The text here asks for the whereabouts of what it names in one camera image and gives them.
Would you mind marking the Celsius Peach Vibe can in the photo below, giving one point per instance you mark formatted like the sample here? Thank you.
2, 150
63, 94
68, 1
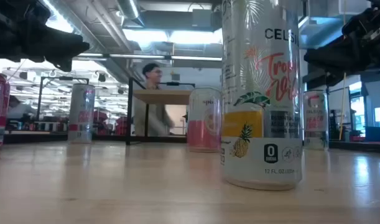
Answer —
315, 121

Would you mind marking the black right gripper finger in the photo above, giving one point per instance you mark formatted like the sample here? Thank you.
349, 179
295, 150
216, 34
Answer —
335, 79
332, 59

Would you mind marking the person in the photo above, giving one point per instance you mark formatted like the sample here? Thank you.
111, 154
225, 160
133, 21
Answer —
18, 110
152, 77

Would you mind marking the white Celsius can red band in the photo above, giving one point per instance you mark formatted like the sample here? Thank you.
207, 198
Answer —
81, 112

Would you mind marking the black aluminium table frame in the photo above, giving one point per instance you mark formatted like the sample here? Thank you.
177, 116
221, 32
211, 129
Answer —
37, 138

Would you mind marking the pink Spindrift lemonade can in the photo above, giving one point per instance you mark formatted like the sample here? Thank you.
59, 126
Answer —
204, 124

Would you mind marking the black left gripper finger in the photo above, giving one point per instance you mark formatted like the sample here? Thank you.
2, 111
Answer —
63, 63
66, 46

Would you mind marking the black background station frame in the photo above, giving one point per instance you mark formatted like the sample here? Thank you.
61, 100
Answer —
40, 96

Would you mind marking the Celsius Tropical Vibe can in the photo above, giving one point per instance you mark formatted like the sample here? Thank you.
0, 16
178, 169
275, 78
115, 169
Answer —
261, 93

